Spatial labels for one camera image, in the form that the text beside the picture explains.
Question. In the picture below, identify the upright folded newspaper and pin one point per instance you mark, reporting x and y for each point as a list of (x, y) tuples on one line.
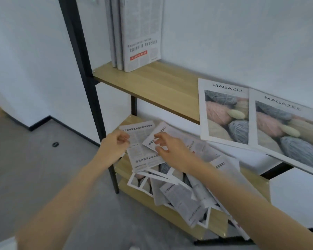
[(118, 33), (110, 31)]

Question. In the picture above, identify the person's left thumb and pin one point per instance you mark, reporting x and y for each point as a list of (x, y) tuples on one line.
[(124, 140)]

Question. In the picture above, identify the black metal shelf frame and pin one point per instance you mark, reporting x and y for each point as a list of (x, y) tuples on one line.
[(81, 54)]

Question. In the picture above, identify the yarn cover magazine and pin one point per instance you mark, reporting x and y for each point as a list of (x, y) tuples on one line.
[(221, 119), (289, 132)]

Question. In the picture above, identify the newspaper sheet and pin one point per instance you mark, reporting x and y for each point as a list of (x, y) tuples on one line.
[(190, 145)]

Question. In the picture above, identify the person's left hand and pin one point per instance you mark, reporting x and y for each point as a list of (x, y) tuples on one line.
[(109, 149)]

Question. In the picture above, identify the heap of papers and magazines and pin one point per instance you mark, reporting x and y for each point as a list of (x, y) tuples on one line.
[(182, 200)]

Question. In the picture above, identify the newspaper with bold headline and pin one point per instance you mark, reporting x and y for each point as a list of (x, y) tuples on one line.
[(142, 153)]

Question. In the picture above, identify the person's right forearm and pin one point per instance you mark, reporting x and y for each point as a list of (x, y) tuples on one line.
[(250, 210)]

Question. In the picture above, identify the white garment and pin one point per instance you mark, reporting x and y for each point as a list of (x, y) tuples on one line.
[(1, 244)]

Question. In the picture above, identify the person's right thumb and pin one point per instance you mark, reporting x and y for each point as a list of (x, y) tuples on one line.
[(162, 151)]

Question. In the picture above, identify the upright newspaper with red label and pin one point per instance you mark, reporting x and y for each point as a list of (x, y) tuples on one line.
[(142, 33)]

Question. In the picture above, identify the person's right hand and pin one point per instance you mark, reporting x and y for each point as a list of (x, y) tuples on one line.
[(178, 154)]

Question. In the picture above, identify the person's left forearm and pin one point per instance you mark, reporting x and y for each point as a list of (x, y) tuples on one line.
[(60, 205)]

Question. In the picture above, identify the wooden shelf board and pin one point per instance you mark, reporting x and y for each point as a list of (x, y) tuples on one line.
[(156, 83), (156, 205), (255, 183)]

